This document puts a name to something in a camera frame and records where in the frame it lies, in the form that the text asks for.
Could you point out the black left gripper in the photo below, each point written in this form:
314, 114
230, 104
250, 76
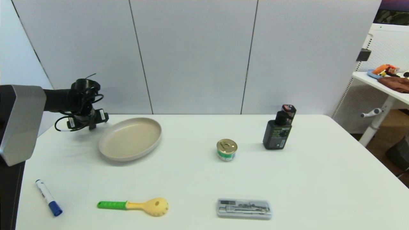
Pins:
84, 117

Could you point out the black and silver left robot arm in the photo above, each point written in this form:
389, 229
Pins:
22, 121

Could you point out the beige oval plate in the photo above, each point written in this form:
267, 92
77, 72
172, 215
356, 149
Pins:
129, 139

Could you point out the white marker with blue cap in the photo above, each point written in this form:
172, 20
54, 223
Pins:
48, 197

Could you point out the small gold-lid tin can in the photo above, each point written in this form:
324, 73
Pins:
226, 150

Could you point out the clear plastic tool case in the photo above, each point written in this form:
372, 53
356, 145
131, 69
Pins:
243, 208

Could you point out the black pump bottle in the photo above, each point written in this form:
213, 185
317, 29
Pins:
277, 135

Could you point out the small black box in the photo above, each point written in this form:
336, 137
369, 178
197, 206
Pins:
363, 55

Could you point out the blue plate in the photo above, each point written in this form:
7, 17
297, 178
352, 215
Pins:
371, 74

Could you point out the white height-adjustable desk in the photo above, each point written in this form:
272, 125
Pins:
385, 87

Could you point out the white pegboard panel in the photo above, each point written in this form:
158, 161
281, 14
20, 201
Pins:
388, 44

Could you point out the brown cloth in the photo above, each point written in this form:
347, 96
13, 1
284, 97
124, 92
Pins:
397, 84

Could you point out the dark bin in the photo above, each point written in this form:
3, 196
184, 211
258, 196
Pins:
399, 155

